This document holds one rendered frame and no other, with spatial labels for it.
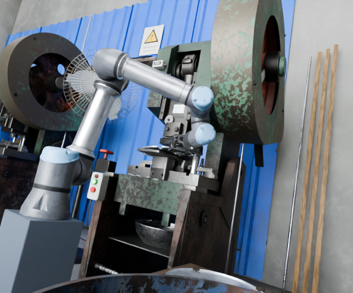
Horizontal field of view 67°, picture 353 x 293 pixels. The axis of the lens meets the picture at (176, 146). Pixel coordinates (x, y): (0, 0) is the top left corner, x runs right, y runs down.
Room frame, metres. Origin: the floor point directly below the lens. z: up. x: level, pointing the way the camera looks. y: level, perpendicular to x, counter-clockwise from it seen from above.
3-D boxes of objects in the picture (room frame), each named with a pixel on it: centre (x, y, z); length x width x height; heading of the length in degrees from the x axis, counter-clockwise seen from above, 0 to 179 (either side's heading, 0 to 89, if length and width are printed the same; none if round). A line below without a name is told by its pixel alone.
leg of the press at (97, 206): (1.79, 0.14, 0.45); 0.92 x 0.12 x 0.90; 150
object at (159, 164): (1.39, 0.07, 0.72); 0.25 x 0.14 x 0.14; 150
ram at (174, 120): (1.50, 0.00, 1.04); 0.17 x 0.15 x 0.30; 150
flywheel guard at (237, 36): (1.46, -0.36, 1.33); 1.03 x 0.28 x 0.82; 150
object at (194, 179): (1.54, -0.02, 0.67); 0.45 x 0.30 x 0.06; 60
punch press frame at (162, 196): (1.66, -0.09, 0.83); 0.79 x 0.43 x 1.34; 150
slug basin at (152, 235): (1.54, -0.02, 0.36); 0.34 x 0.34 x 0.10
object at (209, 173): (1.45, -0.16, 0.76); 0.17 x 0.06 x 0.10; 60
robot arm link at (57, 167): (0.92, 0.39, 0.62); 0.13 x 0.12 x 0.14; 178
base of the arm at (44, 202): (0.92, 0.39, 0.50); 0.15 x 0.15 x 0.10
